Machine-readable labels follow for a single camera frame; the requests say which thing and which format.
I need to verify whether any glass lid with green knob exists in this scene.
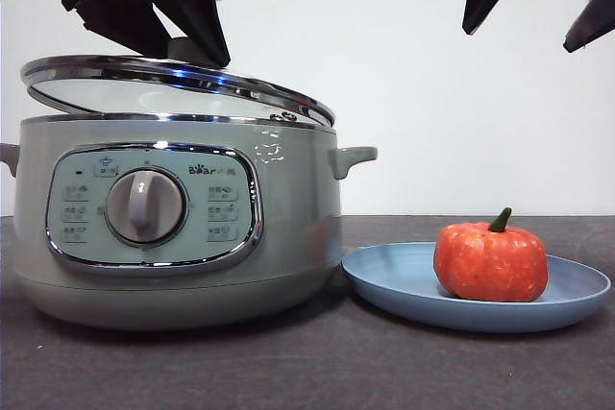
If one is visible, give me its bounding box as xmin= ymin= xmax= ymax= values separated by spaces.
xmin=20 ymin=36 xmax=337 ymax=131

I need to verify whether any blue round plate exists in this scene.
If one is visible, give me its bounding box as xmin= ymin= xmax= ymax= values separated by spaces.
xmin=341 ymin=242 xmax=613 ymax=334

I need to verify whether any orange toy pumpkin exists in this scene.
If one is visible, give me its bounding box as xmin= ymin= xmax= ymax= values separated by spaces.
xmin=433 ymin=206 xmax=550 ymax=303

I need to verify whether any pale green electric steamer pot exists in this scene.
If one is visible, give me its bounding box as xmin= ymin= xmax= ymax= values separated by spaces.
xmin=0 ymin=112 xmax=379 ymax=332

